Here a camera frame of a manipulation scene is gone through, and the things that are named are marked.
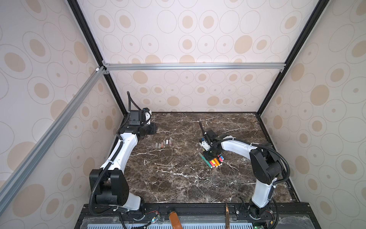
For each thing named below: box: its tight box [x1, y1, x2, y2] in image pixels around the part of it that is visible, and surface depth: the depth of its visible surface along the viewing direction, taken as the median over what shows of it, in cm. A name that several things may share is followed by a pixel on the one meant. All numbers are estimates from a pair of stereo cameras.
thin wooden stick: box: [225, 202, 230, 229], surface depth 74 cm
